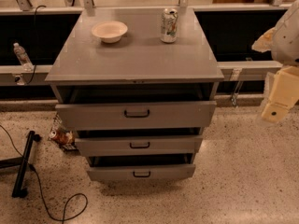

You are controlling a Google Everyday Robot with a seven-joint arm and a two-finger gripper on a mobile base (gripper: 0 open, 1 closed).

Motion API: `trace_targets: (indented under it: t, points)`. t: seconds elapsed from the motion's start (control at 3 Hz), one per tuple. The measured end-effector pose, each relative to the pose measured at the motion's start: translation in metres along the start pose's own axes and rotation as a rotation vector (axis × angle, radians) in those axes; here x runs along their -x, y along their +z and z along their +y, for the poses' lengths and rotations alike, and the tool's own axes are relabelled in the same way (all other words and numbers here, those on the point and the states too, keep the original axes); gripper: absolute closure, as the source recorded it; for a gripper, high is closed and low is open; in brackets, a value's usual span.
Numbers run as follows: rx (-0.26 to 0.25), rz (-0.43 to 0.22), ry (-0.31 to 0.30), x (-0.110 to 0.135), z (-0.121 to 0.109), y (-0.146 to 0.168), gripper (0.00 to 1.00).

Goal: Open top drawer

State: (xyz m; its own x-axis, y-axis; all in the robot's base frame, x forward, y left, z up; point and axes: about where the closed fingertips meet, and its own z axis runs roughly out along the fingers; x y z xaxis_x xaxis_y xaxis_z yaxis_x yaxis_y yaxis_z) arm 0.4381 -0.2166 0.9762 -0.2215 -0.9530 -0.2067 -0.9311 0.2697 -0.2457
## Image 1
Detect clear plastic water bottle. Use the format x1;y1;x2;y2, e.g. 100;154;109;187
13;43;34;72

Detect grey drawer cabinet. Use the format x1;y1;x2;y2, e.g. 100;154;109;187
44;7;225;183

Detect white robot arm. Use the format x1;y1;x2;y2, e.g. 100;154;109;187
251;0;299;123

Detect grey middle drawer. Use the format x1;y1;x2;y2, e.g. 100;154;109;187
75;135;203;157

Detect orange snack bag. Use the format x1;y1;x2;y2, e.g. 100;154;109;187
49;114;77;151

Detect metal clamp bracket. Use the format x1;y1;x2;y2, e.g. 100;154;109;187
230;64;247;107

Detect white bowl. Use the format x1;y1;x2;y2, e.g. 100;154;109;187
92;21;128;44

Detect black hanging cable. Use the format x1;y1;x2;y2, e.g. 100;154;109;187
26;5;47;86

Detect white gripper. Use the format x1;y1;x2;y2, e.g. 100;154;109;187
251;27;299;123

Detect grey top drawer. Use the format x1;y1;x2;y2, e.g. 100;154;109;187
56;101;216;131

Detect black stand base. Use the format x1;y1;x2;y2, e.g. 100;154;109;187
0;131;41;198

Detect grey drawer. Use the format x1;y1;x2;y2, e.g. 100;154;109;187
75;135;203;157
87;154;195;181
56;101;216;131

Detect grey bottom drawer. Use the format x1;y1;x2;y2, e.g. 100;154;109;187
87;154;195;181

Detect white soda can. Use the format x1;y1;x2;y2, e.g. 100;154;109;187
161;8;178;43

